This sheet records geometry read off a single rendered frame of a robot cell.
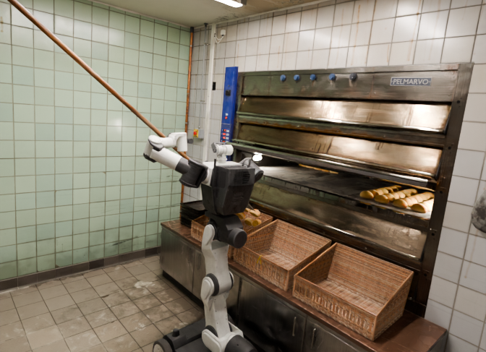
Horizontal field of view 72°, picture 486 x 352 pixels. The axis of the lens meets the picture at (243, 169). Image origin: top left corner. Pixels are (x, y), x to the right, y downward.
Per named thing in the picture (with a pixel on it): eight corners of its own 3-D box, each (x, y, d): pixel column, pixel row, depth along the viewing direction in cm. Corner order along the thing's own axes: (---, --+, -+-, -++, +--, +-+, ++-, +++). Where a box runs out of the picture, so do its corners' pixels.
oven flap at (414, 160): (236, 142, 328) (243, 122, 329) (436, 179, 198) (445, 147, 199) (233, 140, 324) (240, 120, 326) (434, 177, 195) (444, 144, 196)
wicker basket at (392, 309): (330, 276, 253) (335, 241, 248) (408, 311, 213) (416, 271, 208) (290, 295, 219) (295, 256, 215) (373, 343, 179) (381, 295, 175)
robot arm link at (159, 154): (137, 158, 194) (171, 176, 195) (143, 139, 189) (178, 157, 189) (146, 151, 205) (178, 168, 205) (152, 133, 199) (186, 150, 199)
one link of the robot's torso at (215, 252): (235, 292, 221) (236, 222, 216) (214, 301, 208) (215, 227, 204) (220, 285, 232) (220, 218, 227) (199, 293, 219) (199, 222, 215)
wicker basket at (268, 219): (229, 227, 339) (231, 200, 334) (271, 246, 299) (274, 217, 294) (189, 236, 306) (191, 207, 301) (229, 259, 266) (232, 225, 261)
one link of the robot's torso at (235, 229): (247, 246, 207) (249, 219, 204) (231, 251, 198) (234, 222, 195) (218, 233, 227) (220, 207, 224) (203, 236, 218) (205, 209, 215)
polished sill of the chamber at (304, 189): (239, 171, 337) (239, 168, 337) (432, 226, 207) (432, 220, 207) (233, 172, 333) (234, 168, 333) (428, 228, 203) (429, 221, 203)
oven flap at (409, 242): (232, 194, 336) (239, 175, 337) (419, 262, 207) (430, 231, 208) (229, 192, 333) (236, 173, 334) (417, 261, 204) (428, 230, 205)
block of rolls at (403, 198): (392, 189, 293) (393, 183, 292) (454, 204, 259) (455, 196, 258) (356, 196, 253) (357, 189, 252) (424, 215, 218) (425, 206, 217)
